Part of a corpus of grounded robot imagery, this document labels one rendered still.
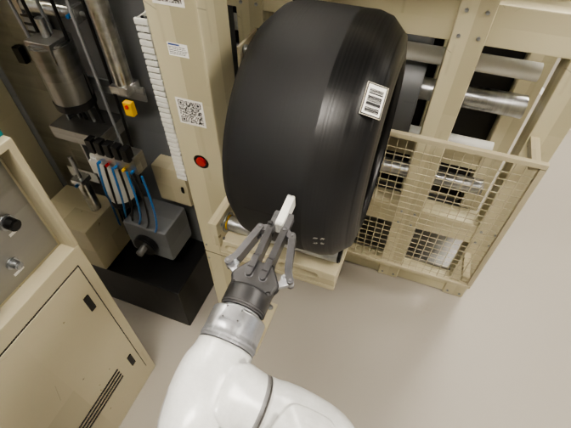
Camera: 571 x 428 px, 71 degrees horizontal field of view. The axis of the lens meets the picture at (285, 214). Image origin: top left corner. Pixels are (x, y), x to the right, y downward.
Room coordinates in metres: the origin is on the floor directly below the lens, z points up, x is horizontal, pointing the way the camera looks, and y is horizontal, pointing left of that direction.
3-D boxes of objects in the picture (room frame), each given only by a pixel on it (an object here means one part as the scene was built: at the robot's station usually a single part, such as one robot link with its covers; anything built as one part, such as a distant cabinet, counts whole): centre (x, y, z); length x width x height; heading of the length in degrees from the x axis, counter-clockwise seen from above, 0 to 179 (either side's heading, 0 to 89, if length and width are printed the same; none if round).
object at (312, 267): (0.71, 0.01, 0.84); 0.36 x 0.09 x 0.06; 69
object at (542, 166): (1.06, -0.37, 0.65); 0.90 x 0.02 x 0.70; 69
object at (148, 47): (0.91, 0.30, 1.19); 0.05 x 0.04 x 0.48; 159
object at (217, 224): (0.90, 0.13, 0.90); 0.40 x 0.03 x 0.10; 159
